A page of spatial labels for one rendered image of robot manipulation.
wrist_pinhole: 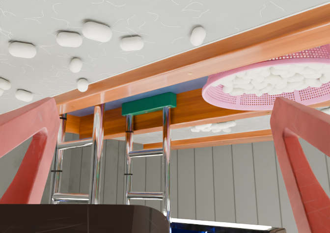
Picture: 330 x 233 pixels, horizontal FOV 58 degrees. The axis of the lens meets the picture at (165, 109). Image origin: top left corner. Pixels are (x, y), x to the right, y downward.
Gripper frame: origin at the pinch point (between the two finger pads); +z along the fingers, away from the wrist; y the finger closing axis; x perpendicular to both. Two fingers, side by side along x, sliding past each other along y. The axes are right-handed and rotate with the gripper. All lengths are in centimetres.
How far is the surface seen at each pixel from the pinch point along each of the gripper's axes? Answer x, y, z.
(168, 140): 48, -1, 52
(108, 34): 6.3, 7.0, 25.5
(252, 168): 137, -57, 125
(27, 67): 16.4, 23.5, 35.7
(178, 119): 44, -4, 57
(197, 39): 7.1, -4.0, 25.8
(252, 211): 155, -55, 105
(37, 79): 21, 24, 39
